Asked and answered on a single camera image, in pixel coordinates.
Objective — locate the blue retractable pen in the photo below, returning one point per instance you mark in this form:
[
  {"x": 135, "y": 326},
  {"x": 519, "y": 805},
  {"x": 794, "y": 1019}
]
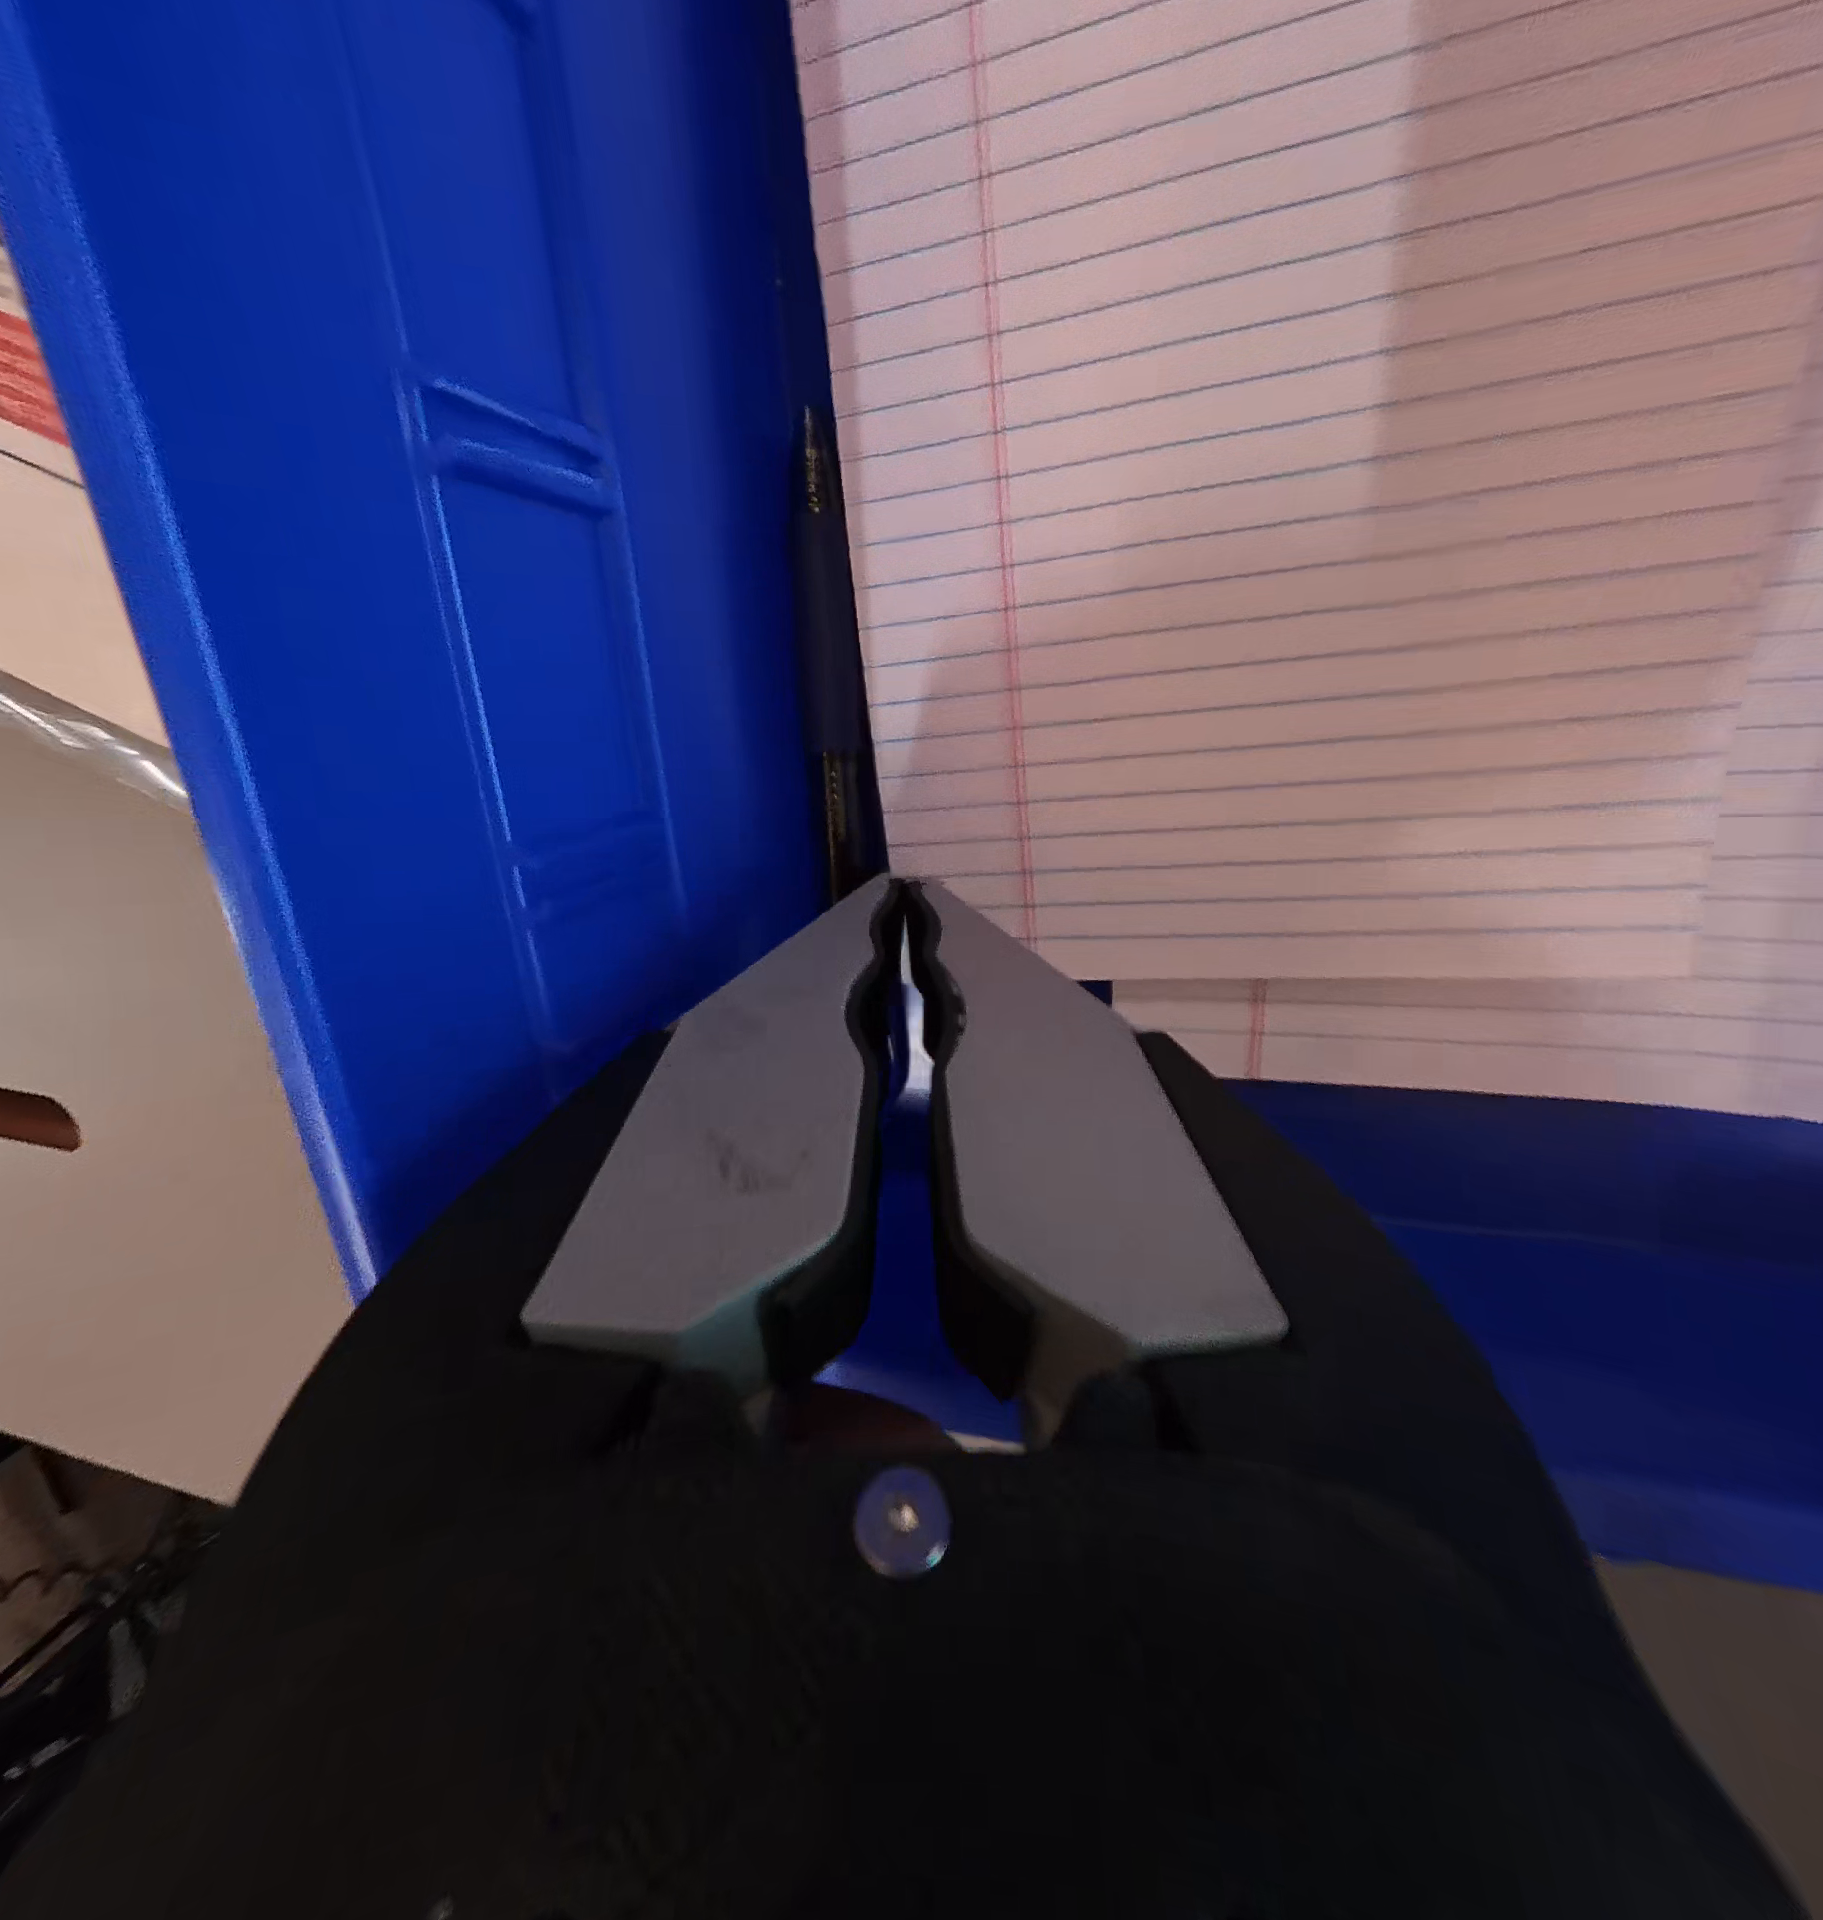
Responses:
[{"x": 830, "y": 645}]

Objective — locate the white lined legal pad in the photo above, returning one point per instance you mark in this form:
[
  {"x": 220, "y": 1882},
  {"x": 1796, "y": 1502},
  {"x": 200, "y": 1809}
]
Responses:
[
  {"x": 1300, "y": 450},
  {"x": 1450, "y": 1035}
]

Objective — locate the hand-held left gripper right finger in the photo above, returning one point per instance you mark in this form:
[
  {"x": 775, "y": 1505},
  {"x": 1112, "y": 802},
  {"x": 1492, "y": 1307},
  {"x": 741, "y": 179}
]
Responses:
[{"x": 1090, "y": 1170}]

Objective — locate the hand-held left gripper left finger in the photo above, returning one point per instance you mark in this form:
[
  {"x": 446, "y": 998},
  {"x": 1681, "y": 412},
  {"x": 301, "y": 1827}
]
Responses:
[{"x": 732, "y": 1170}]

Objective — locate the blue plastic bin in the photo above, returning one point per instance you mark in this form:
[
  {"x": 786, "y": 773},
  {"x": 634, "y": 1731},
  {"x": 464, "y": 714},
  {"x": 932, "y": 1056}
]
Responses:
[{"x": 402, "y": 450}]

